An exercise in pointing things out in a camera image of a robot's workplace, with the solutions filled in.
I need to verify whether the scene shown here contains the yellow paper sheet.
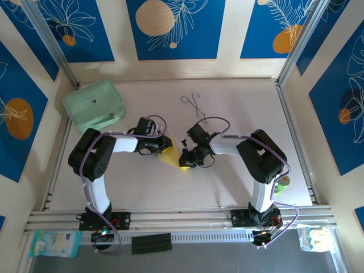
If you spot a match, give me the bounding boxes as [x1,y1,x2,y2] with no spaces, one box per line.
[158,135,183,168]

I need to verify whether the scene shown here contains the mint green zip pouch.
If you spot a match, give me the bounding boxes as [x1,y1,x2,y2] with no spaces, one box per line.
[63,79,127,136]

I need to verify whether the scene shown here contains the black ribbed block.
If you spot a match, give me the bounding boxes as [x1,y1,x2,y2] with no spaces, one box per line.
[131,233,173,255]

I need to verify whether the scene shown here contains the black controller board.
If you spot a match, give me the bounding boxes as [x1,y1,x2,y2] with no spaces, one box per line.
[90,229,115,251]
[250,227,282,250]

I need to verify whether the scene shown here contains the blue and white wipes packet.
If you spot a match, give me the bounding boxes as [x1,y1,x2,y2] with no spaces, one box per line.
[28,229,83,259]

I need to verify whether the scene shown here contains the clear plastic zip bag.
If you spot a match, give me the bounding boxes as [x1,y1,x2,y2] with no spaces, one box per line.
[295,224,336,253]

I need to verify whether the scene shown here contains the metal wire tongs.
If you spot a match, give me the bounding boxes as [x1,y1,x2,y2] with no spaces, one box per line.
[180,91,210,123]

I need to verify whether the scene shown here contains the aluminium frame rail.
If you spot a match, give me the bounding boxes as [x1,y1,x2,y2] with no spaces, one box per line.
[24,205,335,236]

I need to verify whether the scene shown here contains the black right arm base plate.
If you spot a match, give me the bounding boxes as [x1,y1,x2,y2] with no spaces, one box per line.
[230,209,284,228]

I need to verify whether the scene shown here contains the grey slotted cable duct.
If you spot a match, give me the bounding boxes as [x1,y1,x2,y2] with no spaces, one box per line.
[81,230,254,245]

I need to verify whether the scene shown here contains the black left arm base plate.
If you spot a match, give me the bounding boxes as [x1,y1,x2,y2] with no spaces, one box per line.
[78,210,131,231]

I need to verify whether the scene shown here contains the aluminium side rail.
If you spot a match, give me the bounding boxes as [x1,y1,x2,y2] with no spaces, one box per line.
[39,115,73,212]
[275,80,321,206]

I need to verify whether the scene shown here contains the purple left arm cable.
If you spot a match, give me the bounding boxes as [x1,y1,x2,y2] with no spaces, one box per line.
[78,115,168,255]

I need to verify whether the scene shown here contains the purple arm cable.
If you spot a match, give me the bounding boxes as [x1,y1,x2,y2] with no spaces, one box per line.
[198,116,301,248]
[78,115,168,255]

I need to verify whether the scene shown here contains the blue floral wall poster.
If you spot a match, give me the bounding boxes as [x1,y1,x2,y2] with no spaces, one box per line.
[0,39,49,183]
[240,0,316,60]
[126,0,227,61]
[35,0,116,63]
[0,0,60,82]
[295,0,352,77]
[308,27,364,177]

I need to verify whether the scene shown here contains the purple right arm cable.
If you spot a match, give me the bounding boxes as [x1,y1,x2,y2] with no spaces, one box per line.
[198,116,301,248]

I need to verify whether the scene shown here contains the aluminium corner post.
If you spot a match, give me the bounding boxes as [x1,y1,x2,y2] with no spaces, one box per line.
[277,0,332,86]
[21,0,80,89]

